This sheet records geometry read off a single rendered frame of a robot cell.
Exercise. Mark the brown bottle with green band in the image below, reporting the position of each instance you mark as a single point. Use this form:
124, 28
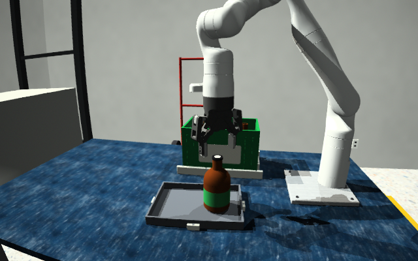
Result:
217, 187

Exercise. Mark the green crate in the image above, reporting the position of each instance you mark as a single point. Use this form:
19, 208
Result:
243, 157

